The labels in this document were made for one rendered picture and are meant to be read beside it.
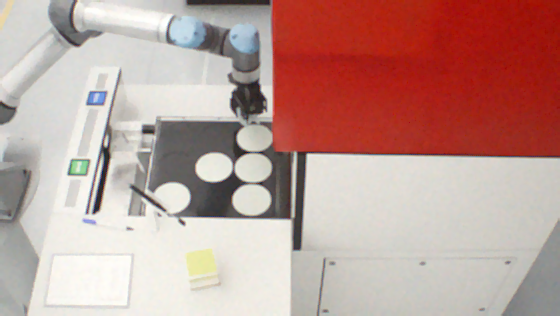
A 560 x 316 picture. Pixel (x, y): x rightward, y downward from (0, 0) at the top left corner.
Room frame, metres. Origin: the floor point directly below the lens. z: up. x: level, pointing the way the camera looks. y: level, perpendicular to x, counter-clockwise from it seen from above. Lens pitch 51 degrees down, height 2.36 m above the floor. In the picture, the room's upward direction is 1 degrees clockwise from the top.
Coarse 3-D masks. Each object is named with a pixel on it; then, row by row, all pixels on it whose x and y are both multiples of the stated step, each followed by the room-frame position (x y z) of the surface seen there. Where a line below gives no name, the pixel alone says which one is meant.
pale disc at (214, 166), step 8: (200, 160) 1.18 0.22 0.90; (208, 160) 1.18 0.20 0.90; (216, 160) 1.18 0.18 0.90; (224, 160) 1.18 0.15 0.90; (200, 168) 1.15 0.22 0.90; (208, 168) 1.15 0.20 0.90; (216, 168) 1.15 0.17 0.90; (224, 168) 1.15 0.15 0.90; (232, 168) 1.15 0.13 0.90; (200, 176) 1.12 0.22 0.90; (208, 176) 1.12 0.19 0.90; (216, 176) 1.12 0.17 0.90; (224, 176) 1.12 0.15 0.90
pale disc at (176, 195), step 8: (168, 184) 1.10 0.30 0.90; (176, 184) 1.10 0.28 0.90; (160, 192) 1.07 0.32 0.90; (168, 192) 1.07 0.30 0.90; (176, 192) 1.07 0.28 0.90; (184, 192) 1.07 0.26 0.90; (168, 200) 1.04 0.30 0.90; (176, 200) 1.04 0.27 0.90; (184, 200) 1.04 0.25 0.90; (176, 208) 1.02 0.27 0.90
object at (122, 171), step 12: (120, 168) 1.16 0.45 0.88; (132, 168) 1.16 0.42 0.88; (108, 180) 1.12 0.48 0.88; (120, 180) 1.12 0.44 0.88; (132, 180) 1.12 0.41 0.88; (108, 192) 1.08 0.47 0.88; (120, 192) 1.08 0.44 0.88; (132, 192) 1.09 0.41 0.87; (108, 204) 1.04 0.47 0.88; (120, 204) 1.04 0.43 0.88
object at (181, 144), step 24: (192, 120) 1.33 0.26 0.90; (168, 144) 1.24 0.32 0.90; (192, 144) 1.24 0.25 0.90; (216, 144) 1.24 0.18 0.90; (168, 168) 1.15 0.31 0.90; (192, 168) 1.15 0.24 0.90; (192, 192) 1.07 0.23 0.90; (216, 192) 1.07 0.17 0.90; (192, 216) 0.99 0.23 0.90; (216, 216) 0.99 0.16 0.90; (240, 216) 0.99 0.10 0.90; (264, 216) 0.99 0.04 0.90
